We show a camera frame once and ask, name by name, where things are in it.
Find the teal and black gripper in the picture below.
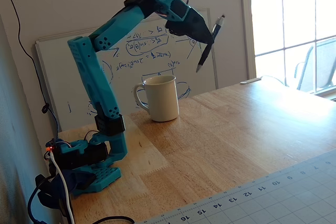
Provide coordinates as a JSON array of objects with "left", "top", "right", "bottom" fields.
[{"left": 164, "top": 0, "right": 215, "bottom": 49}]

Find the black pen with silver end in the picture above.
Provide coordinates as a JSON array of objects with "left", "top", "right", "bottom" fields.
[{"left": 195, "top": 14, "right": 226, "bottom": 73}]

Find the white ceramic mug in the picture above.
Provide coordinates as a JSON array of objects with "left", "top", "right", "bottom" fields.
[{"left": 132, "top": 74, "right": 181, "bottom": 123}]

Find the whiteboard with blue writing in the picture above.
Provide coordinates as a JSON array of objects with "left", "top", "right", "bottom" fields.
[{"left": 35, "top": 8, "right": 218, "bottom": 132}]

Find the small white strip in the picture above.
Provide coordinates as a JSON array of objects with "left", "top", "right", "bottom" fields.
[{"left": 240, "top": 77, "right": 262, "bottom": 85}]

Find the grey patio chair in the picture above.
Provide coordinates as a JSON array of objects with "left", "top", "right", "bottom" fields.
[{"left": 293, "top": 36, "right": 336, "bottom": 94}]

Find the grey gridded cutting mat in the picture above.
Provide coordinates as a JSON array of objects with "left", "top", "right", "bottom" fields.
[{"left": 136, "top": 149, "right": 336, "bottom": 224}]

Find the dark blue clamp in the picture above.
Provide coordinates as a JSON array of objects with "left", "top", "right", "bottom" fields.
[{"left": 36, "top": 169, "right": 97, "bottom": 209}]

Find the white window frame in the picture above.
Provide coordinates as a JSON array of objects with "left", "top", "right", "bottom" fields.
[{"left": 239, "top": 0, "right": 336, "bottom": 102}]

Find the thin black wall cable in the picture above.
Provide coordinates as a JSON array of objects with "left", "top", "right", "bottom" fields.
[{"left": 5, "top": 0, "right": 60, "bottom": 133}]

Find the white cable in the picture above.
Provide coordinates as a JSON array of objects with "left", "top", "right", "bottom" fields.
[{"left": 49, "top": 153, "right": 76, "bottom": 224}]

